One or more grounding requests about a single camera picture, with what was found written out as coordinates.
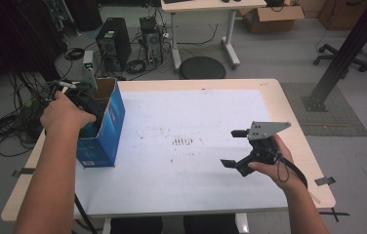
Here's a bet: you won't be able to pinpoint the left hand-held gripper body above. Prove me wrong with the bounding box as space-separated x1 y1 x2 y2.
65 66 104 130

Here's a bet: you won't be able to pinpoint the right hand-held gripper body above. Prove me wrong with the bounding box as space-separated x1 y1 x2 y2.
235 121 292 178

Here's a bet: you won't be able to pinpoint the blue cardboard box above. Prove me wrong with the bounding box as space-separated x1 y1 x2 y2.
76 77 127 169

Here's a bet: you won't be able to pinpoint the person's right hand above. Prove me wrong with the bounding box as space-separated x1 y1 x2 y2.
248 135 305 193

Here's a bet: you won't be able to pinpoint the person's left hand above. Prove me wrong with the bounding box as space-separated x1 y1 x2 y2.
39 91 98 137

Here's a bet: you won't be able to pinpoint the grey device with green light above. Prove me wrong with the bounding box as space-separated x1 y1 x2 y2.
82 50 95 70

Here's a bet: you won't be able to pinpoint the black computer tower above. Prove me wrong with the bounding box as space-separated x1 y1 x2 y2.
95 17 133 71

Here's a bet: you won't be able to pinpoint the white paper mat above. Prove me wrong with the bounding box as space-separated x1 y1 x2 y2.
73 89 289 217

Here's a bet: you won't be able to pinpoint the black tape strip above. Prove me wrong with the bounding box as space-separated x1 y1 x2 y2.
11 167 37 178
313 175 337 187

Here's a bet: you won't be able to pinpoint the open computer tower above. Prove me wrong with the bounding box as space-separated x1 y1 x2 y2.
139 16 165 66

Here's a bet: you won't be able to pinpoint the black round stool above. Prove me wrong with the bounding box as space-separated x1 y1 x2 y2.
178 56 227 81

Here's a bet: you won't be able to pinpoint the grey floor mat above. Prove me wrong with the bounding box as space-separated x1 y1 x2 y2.
280 82 367 137

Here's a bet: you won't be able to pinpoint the dark curtain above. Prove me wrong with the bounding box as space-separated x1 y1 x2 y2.
0 0 69 96

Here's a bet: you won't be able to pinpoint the black tape cross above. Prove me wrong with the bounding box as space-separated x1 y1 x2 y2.
318 208 350 224

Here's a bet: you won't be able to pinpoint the open cardboard box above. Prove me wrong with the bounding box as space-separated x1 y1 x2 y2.
238 4 306 34

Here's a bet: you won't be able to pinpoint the black office chair base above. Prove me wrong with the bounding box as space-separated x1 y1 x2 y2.
312 43 367 73

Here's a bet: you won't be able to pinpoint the white desk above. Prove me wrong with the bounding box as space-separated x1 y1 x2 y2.
160 0 267 71

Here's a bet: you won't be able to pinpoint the closed cardboard box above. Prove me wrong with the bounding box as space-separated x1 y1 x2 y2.
317 0 367 32

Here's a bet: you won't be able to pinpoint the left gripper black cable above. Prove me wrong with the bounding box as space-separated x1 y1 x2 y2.
46 79 99 234

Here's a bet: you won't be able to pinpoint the small black cable coil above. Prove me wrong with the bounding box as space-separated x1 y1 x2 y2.
63 47 86 61

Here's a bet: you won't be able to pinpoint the bundle of black cables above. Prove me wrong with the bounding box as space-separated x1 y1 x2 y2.
0 69 61 157

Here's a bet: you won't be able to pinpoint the black aluminium post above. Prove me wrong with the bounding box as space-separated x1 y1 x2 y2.
302 0 367 113

